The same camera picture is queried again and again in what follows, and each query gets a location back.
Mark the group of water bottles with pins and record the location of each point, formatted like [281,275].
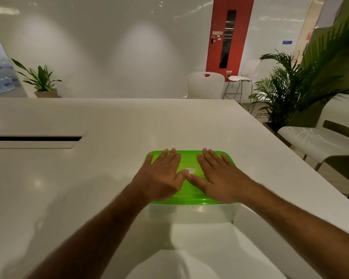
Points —
[1,75]

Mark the white paper poster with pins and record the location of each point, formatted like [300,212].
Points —
[328,11]

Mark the white bar stool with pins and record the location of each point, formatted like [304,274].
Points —
[239,78]

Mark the small blue wall sign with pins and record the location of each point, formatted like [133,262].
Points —
[287,42]

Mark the large clear plastic container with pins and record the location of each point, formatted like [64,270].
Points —
[192,213]

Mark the red door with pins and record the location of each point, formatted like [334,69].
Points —
[215,49]

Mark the white perforated chair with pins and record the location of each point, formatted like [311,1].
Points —
[205,87]

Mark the person's left forearm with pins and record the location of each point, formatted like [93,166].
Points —
[90,241]

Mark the green plastic lid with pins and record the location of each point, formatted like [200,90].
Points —
[189,159]

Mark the person's right forearm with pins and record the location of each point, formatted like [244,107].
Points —
[305,226]

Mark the small green leafy plant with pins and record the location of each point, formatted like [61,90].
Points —
[39,76]

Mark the white chair with metal legs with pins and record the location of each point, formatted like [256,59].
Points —
[322,142]

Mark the green palm plant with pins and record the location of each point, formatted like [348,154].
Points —
[285,95]

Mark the person's right hand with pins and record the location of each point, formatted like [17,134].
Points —
[221,180]

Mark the person's left hand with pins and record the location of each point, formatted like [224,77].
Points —
[160,177]

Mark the small beige planter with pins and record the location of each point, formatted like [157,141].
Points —
[46,93]

